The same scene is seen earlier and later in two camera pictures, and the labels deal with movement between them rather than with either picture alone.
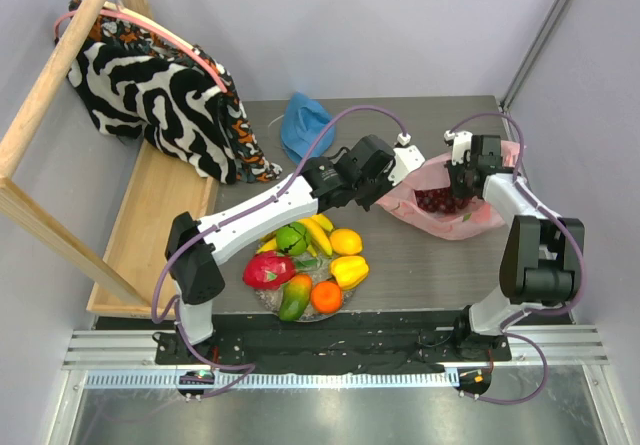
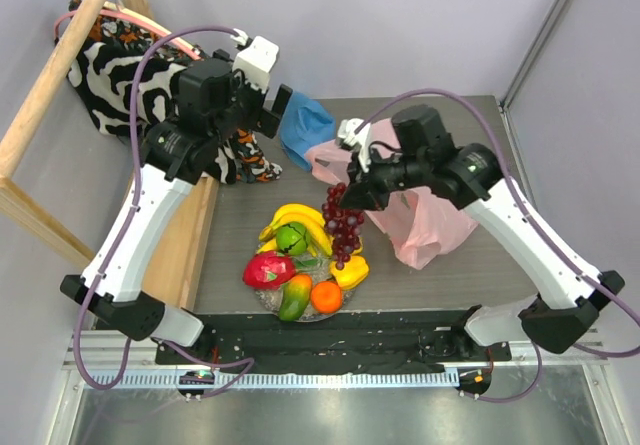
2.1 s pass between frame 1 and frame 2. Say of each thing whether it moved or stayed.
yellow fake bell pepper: stayed
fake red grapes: moved
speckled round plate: stayed
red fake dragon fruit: stayed
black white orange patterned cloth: stayed
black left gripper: moved
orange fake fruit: stayed
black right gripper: moved
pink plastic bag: moved
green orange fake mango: stayed
